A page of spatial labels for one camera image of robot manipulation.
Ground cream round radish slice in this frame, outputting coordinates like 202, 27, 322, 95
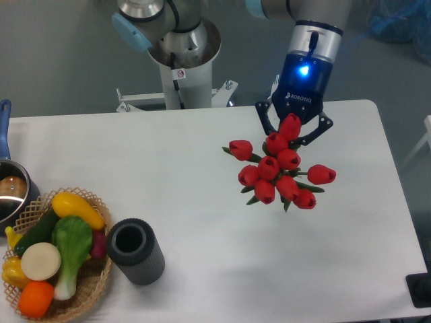
21, 242, 61, 281

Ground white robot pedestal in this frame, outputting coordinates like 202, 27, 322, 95
112, 13, 238, 110

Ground red tulip bouquet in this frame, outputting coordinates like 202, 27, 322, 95
222, 113, 337, 211

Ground blue handled saucepan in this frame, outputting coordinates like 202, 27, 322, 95
1, 99, 40, 237

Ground green bok choy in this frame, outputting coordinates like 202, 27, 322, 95
51, 215, 92, 301

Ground yellow squash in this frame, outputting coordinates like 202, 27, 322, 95
51, 192, 105, 231

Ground blue plastic bag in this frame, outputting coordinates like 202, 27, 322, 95
348, 1, 430, 65

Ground black device at edge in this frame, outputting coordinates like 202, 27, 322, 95
405, 273, 430, 308

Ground dark green cucumber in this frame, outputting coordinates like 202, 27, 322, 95
13, 208, 60, 257

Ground yellow banana tip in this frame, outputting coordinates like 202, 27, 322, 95
5, 226, 23, 250

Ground dark grey ribbed vase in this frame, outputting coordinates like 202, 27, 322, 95
106, 218, 165, 285

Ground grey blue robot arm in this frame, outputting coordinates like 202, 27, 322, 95
112, 1, 352, 145

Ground red radish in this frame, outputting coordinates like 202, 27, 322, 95
90, 231, 106, 259

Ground orange fruit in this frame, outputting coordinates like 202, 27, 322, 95
18, 281, 54, 319

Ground woven wicker basket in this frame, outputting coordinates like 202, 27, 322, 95
12, 187, 112, 322

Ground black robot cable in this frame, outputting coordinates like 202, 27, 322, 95
169, 52, 186, 110

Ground white furniture frame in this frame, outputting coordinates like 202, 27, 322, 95
400, 115, 430, 171

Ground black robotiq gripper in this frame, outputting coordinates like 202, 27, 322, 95
255, 53, 333, 146

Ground yellow bell pepper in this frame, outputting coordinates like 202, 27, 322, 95
1, 256, 31, 289

